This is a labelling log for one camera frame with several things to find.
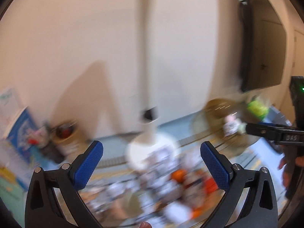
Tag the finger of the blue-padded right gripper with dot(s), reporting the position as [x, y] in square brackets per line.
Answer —
[280, 135]

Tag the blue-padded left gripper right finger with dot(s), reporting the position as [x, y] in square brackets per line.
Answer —
[260, 206]

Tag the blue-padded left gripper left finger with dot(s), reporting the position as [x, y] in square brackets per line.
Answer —
[42, 206]

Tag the person's right hand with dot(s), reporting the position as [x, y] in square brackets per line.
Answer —
[286, 176]

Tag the green tissue pack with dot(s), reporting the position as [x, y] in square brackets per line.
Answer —
[258, 109]

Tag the woven wicker basket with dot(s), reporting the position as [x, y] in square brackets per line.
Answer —
[212, 119]

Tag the tan cylindrical pen holder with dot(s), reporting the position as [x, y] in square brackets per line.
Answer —
[67, 136]

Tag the blue printed booklet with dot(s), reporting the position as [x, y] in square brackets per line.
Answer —
[17, 133]

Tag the small orange fruit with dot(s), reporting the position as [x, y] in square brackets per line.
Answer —
[179, 175]

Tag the blue patterned table mat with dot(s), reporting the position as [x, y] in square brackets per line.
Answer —
[119, 196]

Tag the white desk lamp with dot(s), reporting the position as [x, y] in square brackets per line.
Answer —
[147, 94]

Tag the black wall television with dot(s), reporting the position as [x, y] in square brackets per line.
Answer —
[264, 45]

